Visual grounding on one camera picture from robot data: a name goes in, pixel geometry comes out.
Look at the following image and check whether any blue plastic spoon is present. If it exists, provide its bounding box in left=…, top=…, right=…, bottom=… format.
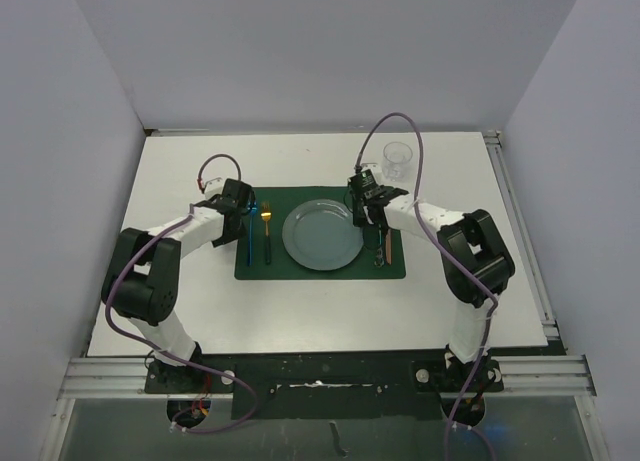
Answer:
left=247, top=201, right=258, bottom=267

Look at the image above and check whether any gold fork green handle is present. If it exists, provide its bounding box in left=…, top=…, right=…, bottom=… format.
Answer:
left=260, top=201, right=273, bottom=265

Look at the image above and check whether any copper knife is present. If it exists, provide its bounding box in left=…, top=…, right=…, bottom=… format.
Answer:
left=383, top=229, right=392, bottom=265

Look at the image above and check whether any clear plastic cup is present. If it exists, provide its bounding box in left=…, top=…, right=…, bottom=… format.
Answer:
left=382, top=141, right=413, bottom=182

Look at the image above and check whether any teal round plate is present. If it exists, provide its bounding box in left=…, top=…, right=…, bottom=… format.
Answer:
left=281, top=199, right=364, bottom=272

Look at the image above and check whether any gold iridescent spoon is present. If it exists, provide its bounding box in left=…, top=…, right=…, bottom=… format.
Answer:
left=374, top=228, right=386, bottom=268

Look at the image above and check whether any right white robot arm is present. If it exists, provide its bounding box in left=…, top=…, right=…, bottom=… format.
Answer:
left=348, top=166, right=515, bottom=390

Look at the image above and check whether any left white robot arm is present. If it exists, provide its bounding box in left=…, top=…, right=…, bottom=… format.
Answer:
left=101, top=178, right=255, bottom=392

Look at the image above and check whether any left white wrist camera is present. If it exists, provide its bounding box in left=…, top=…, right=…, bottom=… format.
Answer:
left=202, top=177, right=225, bottom=196

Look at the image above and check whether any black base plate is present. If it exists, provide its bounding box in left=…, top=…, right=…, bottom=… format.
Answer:
left=144, top=350, right=504, bottom=420

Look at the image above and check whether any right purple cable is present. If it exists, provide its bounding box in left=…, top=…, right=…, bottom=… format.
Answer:
left=353, top=112, right=499, bottom=461

